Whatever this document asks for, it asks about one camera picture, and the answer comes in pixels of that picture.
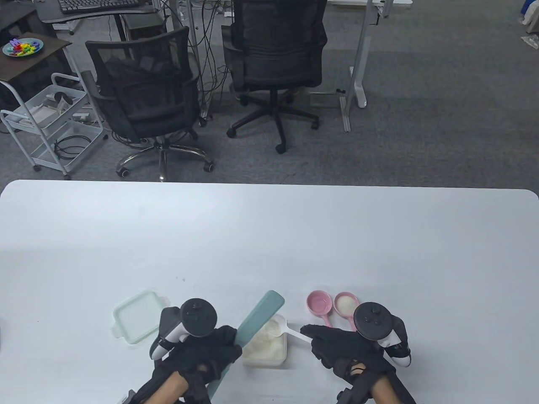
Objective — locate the black white wrist controller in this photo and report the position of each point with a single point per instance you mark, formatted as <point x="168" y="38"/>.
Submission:
<point x="372" y="320"/>
<point x="198" y="317"/>

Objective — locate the blue and white bag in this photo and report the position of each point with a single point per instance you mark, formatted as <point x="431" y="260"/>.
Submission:
<point x="530" y="10"/>

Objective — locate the black white left wrist controller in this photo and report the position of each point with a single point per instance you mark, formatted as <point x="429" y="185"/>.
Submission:
<point x="198" y="317"/>

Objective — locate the empty pink measuring spoon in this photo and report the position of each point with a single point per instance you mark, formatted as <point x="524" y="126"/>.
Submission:
<point x="318" y="304"/>

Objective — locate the person's left forearm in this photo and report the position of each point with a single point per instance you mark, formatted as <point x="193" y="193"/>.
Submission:
<point x="168" y="389"/>

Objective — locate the white plastic spoon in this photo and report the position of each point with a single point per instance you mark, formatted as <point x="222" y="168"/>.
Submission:
<point x="282" y="329"/>

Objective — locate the black computer tower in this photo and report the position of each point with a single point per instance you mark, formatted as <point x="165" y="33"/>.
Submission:
<point x="143" y="27"/>

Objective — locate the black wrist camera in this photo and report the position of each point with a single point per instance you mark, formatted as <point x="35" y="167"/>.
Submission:
<point x="127" y="397"/>
<point x="343" y="397"/>

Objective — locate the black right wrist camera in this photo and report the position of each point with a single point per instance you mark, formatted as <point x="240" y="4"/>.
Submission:
<point x="343" y="397"/>

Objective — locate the white rolling utility cart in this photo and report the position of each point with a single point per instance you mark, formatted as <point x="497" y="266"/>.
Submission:
<point x="46" y="126"/>

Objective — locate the black mesh chair chrome base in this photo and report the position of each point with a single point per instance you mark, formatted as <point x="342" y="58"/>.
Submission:
<point x="147" y="88"/>

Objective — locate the pale green container lid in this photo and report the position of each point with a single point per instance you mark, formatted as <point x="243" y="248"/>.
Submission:
<point x="137" y="315"/>

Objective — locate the white desk leg frame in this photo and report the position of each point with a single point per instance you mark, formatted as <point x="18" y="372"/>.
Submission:
<point x="358" y="63"/>

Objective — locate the black keyboard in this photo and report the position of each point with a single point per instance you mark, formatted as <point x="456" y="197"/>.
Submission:
<point x="99" y="4"/>

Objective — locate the person's left hand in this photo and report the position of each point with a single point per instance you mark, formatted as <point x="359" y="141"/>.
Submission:
<point x="206" y="355"/>

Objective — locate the person's right hand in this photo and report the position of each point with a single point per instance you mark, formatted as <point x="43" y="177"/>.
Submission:
<point x="349" y="353"/>

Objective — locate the pale blue plate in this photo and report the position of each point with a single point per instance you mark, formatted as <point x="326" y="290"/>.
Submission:
<point x="6" y="50"/>

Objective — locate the dark brown side table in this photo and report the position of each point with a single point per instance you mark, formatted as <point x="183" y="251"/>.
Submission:
<point x="25" y="63"/>

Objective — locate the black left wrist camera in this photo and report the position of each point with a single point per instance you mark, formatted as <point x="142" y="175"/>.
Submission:
<point x="127" y="397"/>

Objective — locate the white powder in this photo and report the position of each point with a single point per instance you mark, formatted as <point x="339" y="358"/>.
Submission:
<point x="265" y="347"/>

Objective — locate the long teal scraper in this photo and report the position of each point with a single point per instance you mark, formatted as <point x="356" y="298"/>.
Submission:
<point x="261" y="313"/>

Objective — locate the pile of colourful toy letters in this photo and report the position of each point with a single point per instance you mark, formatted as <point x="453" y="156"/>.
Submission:
<point x="24" y="46"/>

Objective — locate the person's right forearm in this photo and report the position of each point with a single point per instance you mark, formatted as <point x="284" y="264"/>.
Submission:
<point x="389" y="393"/>

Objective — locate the pink measuring spoon with powder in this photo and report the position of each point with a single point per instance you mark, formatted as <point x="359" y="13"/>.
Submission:
<point x="346" y="304"/>

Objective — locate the dark curved desk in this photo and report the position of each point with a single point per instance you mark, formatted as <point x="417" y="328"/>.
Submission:
<point x="105" y="14"/>

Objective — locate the person's left fingers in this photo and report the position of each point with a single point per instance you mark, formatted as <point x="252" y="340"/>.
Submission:
<point x="229" y="345"/>

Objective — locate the white headset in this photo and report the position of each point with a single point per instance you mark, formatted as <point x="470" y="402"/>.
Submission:
<point x="61" y="101"/>

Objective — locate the clear square food container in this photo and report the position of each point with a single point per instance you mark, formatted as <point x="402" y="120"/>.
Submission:
<point x="269" y="355"/>

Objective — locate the black white right wrist controller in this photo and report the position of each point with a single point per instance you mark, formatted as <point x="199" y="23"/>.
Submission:
<point x="372" y="320"/>

